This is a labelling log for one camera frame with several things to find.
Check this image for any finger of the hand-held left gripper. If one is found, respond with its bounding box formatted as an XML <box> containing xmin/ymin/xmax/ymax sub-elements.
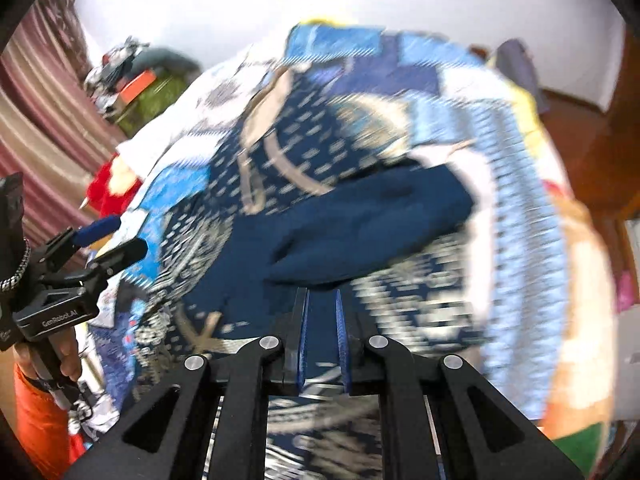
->
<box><xmin>82</xmin><ymin>238</ymin><xmax>149</xmax><ymax>281</ymax></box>
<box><xmin>70</xmin><ymin>216</ymin><xmax>122</xmax><ymax>251</ymax></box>

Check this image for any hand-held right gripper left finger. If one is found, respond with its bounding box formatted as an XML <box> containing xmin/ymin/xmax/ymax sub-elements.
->
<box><xmin>62</xmin><ymin>287</ymin><xmax>312</xmax><ymax>480</ymax></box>

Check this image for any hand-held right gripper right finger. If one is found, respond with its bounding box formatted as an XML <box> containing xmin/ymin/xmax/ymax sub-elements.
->
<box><xmin>335</xmin><ymin>289</ymin><xmax>586</xmax><ymax>480</ymax></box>

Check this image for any navy patterned garment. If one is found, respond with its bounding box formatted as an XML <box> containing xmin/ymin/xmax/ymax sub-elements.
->
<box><xmin>117</xmin><ymin>67</ymin><xmax>488</xmax><ymax>480</ymax></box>

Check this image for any person's left forearm orange sleeve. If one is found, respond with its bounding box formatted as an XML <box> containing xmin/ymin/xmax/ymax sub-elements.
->
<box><xmin>14</xmin><ymin>364</ymin><xmax>87</xmax><ymax>467</ymax></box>

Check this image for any person's left hand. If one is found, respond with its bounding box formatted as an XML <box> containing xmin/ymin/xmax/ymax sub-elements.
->
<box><xmin>12</xmin><ymin>330</ymin><xmax>83</xmax><ymax>383</ymax></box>

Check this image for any red and white cloth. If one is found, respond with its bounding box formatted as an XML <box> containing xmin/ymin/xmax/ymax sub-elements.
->
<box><xmin>89</xmin><ymin>157</ymin><xmax>143</xmax><ymax>216</ymax></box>

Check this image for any striped maroon curtain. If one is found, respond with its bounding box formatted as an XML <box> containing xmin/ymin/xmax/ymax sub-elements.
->
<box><xmin>0</xmin><ymin>0</ymin><xmax>128</xmax><ymax>246</ymax></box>

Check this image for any orange box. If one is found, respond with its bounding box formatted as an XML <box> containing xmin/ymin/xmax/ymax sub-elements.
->
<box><xmin>119</xmin><ymin>71</ymin><xmax>156</xmax><ymax>106</ymax></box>

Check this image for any silver patterned pile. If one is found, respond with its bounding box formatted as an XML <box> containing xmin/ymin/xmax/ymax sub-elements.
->
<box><xmin>84</xmin><ymin>37</ymin><xmax>148</xmax><ymax>111</ymax></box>

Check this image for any blue patchwork bed sheet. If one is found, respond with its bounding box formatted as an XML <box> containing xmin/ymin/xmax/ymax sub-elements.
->
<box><xmin>82</xmin><ymin>20</ymin><xmax>623</xmax><ymax>480</ymax></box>

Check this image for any grey purple cloth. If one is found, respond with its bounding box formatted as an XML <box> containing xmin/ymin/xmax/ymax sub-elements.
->
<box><xmin>492</xmin><ymin>39</ymin><xmax>551</xmax><ymax>116</ymax></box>

